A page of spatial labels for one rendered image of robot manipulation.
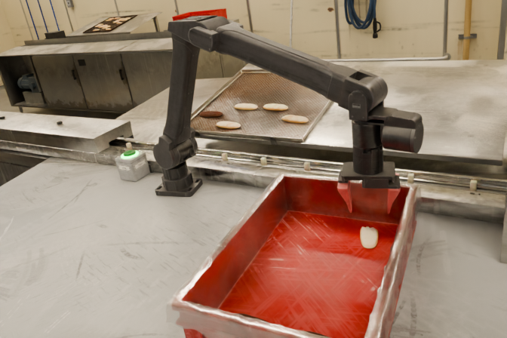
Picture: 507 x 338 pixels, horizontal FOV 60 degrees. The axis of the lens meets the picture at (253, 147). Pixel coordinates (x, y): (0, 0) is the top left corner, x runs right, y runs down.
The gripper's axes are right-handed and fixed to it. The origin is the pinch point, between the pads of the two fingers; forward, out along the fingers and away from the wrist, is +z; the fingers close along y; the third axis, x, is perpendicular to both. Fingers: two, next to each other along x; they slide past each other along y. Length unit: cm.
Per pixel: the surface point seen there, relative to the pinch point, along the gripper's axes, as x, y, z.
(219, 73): 332, -155, 49
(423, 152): 31.3, 13.1, 1.6
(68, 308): -26, -58, 9
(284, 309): -22.2, -14.5, 7.9
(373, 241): -1.5, 0.8, 7.0
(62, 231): -1, -79, 9
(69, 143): 44, -108, 3
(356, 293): -16.8, -2.1, 7.8
